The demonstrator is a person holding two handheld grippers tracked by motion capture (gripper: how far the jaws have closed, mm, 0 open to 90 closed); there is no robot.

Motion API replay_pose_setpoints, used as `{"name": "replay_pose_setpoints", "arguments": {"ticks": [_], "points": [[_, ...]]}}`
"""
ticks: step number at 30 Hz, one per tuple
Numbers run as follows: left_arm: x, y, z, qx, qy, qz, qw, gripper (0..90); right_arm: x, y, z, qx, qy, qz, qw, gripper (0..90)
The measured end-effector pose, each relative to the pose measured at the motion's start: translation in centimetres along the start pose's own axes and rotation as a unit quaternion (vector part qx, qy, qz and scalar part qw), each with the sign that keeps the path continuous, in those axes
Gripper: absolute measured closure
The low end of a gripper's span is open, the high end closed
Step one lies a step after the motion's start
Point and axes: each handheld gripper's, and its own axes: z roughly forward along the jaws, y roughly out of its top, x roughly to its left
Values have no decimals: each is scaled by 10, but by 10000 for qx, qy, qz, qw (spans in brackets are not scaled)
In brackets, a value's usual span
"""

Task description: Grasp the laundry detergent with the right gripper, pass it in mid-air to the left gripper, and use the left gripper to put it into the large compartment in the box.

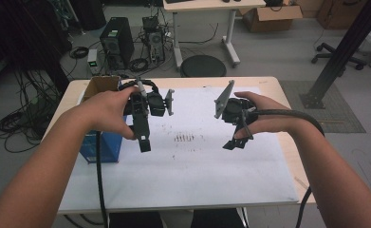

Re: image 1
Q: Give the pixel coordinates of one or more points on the black curtain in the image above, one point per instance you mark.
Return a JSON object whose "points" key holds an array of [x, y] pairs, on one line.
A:
{"points": [[22, 31]]}

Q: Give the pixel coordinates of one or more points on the grey floor mat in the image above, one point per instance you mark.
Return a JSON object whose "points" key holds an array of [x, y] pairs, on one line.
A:
{"points": [[344, 122]]}

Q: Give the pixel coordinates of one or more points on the black metal stand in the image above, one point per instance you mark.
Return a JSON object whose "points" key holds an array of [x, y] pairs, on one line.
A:
{"points": [[347, 44]]}

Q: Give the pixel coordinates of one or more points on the person's black trousers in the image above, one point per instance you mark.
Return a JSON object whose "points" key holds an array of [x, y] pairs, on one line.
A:
{"points": [[135, 220]]}

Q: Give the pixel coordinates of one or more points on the white desk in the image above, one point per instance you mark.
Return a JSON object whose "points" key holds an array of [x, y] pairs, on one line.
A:
{"points": [[211, 4]]}

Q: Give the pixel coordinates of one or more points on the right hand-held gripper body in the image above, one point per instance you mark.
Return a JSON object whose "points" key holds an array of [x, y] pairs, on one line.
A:
{"points": [[235, 110]]}

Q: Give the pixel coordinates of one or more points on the closed brown cardboard box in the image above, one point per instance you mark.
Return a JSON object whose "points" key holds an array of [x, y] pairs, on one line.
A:
{"points": [[341, 14]]}

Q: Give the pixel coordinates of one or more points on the black rounded object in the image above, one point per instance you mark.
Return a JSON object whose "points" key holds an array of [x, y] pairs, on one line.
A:
{"points": [[88, 12]]}

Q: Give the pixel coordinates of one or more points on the round black stool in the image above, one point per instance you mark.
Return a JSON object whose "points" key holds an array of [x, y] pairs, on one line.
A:
{"points": [[202, 66]]}

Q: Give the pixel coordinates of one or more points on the white table mat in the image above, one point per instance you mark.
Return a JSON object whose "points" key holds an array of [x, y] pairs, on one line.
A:
{"points": [[199, 177]]}

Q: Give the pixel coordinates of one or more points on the blue cardboard box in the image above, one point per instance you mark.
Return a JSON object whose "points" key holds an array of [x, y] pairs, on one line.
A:
{"points": [[108, 147]]}

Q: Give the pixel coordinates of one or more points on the small white device green light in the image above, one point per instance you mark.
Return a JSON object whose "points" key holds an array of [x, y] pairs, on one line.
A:
{"points": [[92, 58]]}

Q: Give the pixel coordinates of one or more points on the black computer tower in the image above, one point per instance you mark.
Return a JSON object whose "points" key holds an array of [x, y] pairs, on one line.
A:
{"points": [[116, 41]]}

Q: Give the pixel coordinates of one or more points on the open computer case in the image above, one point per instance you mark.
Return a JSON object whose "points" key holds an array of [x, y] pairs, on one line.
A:
{"points": [[154, 39]]}

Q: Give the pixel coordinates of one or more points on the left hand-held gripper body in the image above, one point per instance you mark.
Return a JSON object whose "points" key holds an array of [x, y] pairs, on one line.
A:
{"points": [[156, 104]]}

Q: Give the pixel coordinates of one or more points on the black office chair base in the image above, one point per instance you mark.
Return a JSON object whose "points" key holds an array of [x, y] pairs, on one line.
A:
{"points": [[331, 56]]}

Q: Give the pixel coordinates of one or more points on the open cardboard box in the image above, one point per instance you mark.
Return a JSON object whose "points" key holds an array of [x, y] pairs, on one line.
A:
{"points": [[268, 20]]}

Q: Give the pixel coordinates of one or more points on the person's right hand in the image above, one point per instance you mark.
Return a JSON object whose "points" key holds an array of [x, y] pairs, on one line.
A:
{"points": [[274, 120]]}

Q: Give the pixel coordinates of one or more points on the person's left hand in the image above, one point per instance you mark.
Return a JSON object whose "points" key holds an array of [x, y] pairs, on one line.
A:
{"points": [[107, 112]]}

